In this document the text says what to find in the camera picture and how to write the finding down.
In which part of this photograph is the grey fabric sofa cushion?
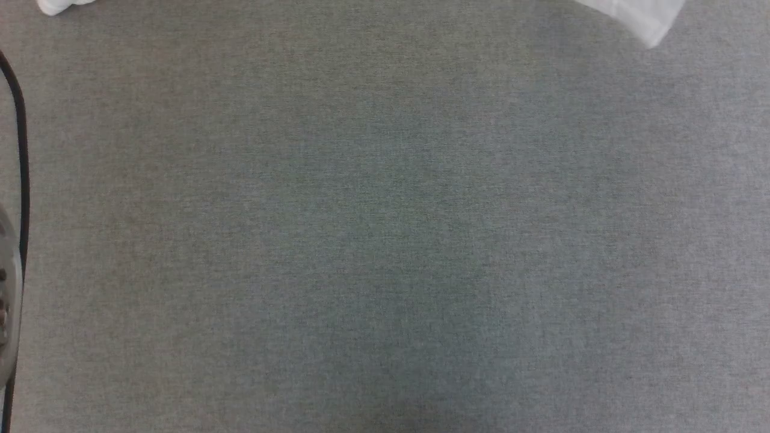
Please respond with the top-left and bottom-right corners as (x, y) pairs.
(0, 0), (770, 433)

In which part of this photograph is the white shirt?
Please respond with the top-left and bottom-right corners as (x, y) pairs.
(36, 0), (686, 49)

